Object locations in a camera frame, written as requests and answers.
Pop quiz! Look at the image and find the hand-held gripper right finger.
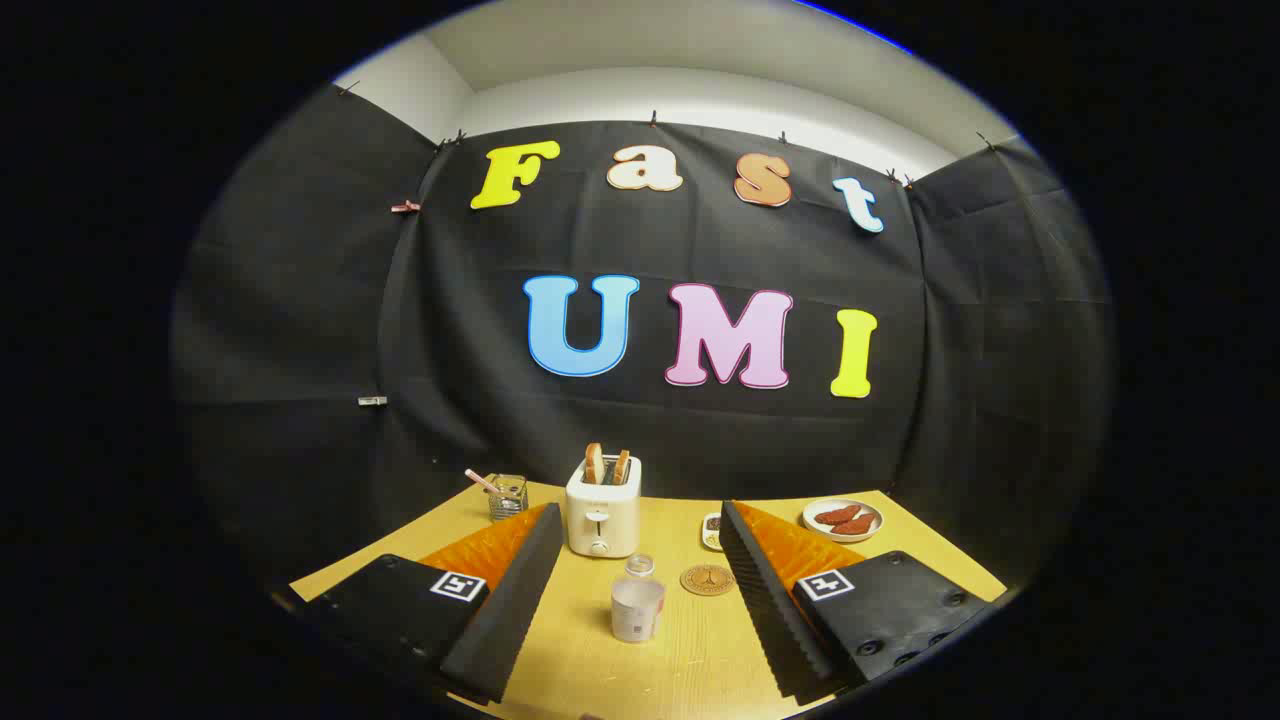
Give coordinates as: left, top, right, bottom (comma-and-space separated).
720, 500, 991, 701

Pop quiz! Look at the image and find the black backdrop cloth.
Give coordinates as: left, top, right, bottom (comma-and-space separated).
170, 85, 1113, 591

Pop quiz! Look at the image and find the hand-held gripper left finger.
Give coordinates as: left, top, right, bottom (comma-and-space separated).
290, 503, 564, 704

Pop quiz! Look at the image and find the clear juice bottle white label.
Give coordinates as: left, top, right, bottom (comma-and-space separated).
611, 554, 666, 643

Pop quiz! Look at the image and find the white oval plate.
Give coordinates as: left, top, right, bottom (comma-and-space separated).
802, 499, 884, 543

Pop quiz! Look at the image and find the white toaster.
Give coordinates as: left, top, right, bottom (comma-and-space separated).
566, 455, 642, 559

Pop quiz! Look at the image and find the wooden table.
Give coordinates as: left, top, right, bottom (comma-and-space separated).
290, 480, 1009, 720

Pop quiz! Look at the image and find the clear glass tumbler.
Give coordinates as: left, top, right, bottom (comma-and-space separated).
488, 475, 529, 522

